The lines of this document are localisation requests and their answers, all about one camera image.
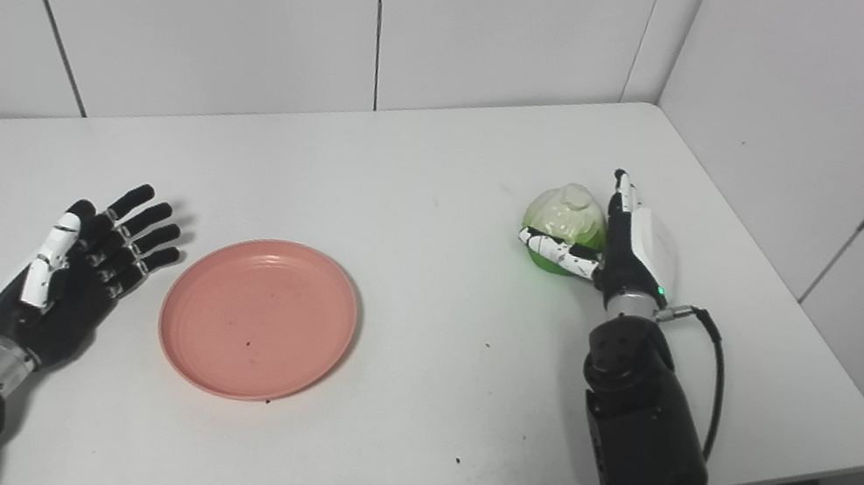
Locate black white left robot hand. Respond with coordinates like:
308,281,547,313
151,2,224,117
0,161,193,390

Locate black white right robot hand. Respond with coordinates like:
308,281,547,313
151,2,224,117
509,154,693,320

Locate green white cabbage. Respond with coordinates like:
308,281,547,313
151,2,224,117
515,176,616,283

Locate pink round plate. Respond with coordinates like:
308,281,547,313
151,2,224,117
147,222,370,419

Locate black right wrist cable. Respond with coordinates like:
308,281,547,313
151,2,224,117
634,299,740,466

